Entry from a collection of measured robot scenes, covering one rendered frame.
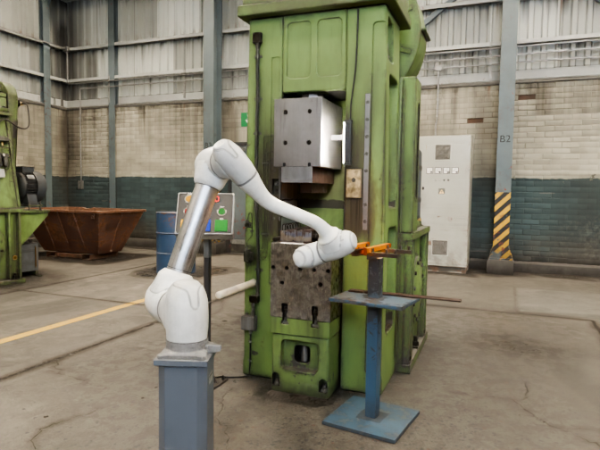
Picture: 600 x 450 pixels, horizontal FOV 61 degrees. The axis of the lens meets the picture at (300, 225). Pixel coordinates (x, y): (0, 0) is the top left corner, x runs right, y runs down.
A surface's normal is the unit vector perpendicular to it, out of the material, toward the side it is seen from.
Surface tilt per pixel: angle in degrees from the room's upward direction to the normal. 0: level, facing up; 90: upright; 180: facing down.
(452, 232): 90
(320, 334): 90
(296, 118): 90
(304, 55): 90
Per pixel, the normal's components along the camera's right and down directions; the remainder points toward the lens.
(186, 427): -0.04, 0.07
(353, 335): -0.36, 0.06
